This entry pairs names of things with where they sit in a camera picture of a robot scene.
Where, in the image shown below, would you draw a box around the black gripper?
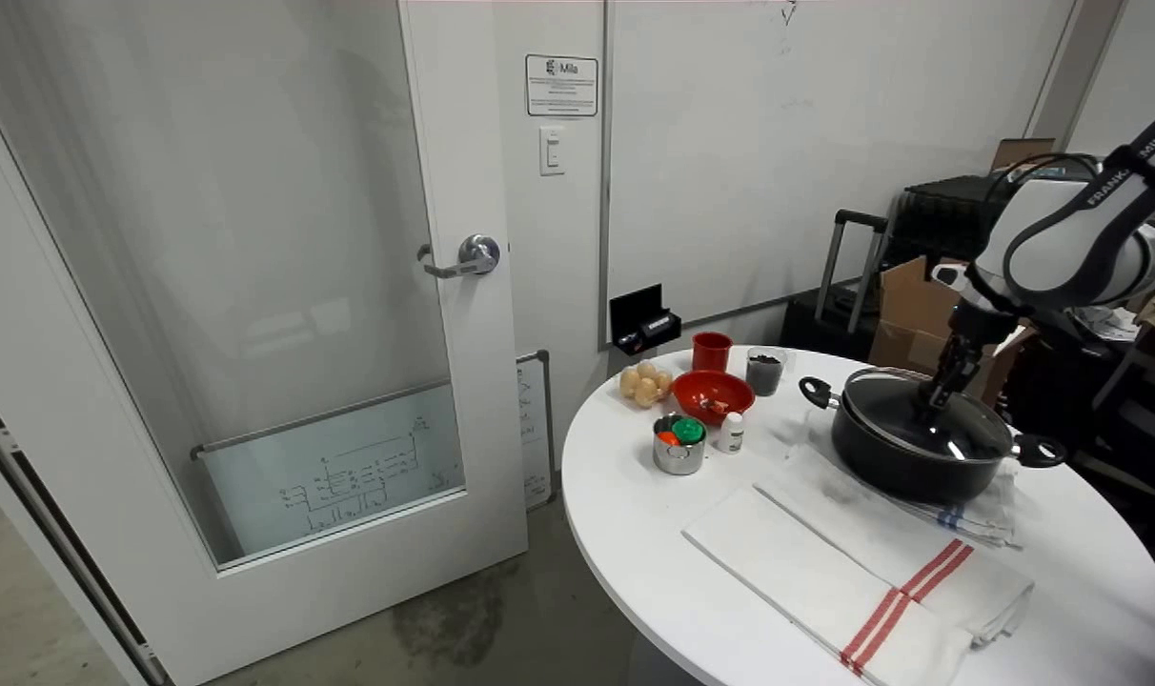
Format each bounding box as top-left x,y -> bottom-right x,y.
922,295 -> 1025,416

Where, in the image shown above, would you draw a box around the glass lid black knob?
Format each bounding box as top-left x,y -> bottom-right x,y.
839,367 -> 1019,464

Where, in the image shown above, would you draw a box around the small steel pot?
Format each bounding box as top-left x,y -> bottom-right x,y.
646,411 -> 711,482

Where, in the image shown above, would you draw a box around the white door frosted glass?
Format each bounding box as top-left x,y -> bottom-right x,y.
0,0 -> 532,686

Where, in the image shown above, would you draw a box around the open cardboard box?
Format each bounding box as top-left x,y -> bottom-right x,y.
864,256 -> 1038,411

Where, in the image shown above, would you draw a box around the white cloth blue stripes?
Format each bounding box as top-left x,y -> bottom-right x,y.
928,487 -> 1043,554

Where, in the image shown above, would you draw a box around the grey cup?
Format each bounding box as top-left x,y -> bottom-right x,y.
742,352 -> 785,400

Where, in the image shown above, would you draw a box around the white towel red stripes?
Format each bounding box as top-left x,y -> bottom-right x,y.
678,477 -> 1041,681

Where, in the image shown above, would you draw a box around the small white-capped bottle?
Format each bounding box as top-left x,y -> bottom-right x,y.
711,409 -> 748,456

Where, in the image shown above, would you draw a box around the clear plastic utensil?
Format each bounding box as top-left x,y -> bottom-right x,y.
964,578 -> 1041,661

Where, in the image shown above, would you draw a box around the small cardboard box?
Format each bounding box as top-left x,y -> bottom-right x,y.
991,134 -> 1064,181

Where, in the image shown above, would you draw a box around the red bowl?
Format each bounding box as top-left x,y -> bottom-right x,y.
668,369 -> 758,431

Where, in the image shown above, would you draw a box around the red cup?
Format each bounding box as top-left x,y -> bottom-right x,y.
688,329 -> 734,378

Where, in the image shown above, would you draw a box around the yellowish toy bread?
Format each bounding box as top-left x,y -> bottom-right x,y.
618,360 -> 678,411

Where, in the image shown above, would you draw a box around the black marker holder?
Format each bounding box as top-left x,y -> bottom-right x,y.
606,284 -> 684,360

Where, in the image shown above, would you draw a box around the small white board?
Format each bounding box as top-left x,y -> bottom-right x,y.
512,346 -> 556,516

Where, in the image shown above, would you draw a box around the black pot with handles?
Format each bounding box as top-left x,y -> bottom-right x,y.
795,361 -> 1067,507

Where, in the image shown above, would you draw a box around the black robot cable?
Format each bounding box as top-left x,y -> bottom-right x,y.
974,150 -> 1111,308

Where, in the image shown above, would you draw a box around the wall whiteboard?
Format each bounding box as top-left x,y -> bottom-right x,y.
593,0 -> 1087,352

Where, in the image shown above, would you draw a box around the white light switch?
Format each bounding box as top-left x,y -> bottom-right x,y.
532,124 -> 568,181

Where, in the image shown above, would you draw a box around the white wall sign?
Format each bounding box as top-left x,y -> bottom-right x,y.
522,50 -> 603,124

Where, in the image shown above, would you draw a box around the silver door lever handle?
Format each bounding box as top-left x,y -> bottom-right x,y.
415,232 -> 501,284

